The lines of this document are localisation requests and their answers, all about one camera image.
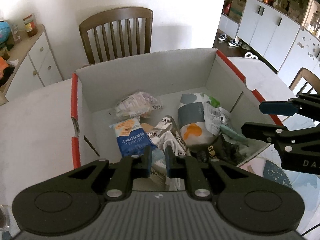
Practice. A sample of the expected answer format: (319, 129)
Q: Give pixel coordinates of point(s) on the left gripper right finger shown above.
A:
(187, 168)

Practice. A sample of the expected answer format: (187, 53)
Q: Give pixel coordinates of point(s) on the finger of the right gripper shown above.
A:
(267, 133)
(287, 108)

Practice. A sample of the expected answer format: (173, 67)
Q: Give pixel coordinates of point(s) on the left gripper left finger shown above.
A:
(126, 171)

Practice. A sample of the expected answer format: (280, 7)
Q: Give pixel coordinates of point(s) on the blue white snack packet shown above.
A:
(131, 137)

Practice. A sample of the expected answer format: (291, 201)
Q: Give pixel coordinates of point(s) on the white orange grey snack bag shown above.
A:
(191, 119)

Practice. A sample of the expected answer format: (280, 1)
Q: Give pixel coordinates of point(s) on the black gold snack packet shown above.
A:
(222, 148)

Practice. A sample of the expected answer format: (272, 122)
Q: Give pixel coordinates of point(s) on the silver triangular snack bag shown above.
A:
(165, 134)

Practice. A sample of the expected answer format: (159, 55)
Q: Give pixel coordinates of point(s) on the mint green tool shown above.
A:
(233, 134)

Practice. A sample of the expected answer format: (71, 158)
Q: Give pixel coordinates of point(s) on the clear labelled snack bag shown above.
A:
(214, 117)

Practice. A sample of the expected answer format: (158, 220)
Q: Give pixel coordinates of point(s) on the pink printed snack bag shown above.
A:
(138, 104)

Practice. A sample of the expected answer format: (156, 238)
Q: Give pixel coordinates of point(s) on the wooden chair at right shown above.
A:
(305, 82)

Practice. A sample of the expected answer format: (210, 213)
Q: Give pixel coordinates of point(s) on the red cardboard box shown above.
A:
(153, 84)

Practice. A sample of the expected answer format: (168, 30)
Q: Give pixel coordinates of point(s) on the glass jar dark liquid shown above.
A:
(4, 219)

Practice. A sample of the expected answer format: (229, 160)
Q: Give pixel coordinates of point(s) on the white side cabinet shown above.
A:
(34, 64)

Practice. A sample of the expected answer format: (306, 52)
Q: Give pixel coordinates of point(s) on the wooden chair behind box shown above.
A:
(115, 33)

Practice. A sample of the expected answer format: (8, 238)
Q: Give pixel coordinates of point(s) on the orange chip bag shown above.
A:
(3, 66)

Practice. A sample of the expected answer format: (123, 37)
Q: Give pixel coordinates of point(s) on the red lidded sauce jar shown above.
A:
(30, 25)

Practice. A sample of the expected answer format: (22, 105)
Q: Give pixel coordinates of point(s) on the blue globe toy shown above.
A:
(5, 31)

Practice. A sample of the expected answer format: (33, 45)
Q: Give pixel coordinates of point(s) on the white wall cabinet unit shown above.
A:
(284, 33)

